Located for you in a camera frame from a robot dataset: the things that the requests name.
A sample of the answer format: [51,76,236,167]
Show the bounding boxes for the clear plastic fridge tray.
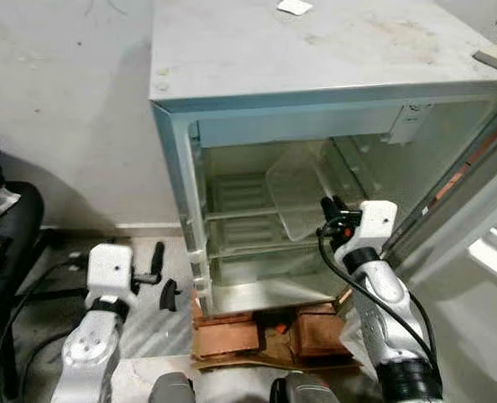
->
[264,145,343,243]

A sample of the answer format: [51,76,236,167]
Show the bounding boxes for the white fridge door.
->
[381,43,497,403]

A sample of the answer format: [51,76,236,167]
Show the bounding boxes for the small white open fridge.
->
[149,0,497,317]

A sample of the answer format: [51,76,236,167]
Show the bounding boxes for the red clay brick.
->
[193,314,263,359]
[294,303,352,359]

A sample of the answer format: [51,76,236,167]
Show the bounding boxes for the grey left robot leg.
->
[147,371,198,403]

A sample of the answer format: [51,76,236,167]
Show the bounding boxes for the grey robot leg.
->
[147,371,198,403]
[269,371,338,403]

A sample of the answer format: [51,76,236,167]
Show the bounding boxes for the black chair with clutter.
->
[0,137,45,397]

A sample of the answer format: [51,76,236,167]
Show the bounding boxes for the grey right robot leg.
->
[269,371,338,403]

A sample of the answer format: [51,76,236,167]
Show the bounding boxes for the small white flat item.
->
[277,0,315,17]

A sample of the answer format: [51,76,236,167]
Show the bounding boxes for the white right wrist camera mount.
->
[346,200,399,254]

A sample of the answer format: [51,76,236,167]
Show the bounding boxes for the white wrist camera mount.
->
[86,243,135,305]
[346,200,399,254]

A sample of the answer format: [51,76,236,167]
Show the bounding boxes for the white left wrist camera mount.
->
[86,243,135,305]

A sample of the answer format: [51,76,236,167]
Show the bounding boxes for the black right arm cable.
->
[317,220,438,370]

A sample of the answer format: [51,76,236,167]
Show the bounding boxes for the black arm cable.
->
[317,220,438,370]
[0,259,90,397]

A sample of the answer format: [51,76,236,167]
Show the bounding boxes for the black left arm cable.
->
[0,259,90,397]

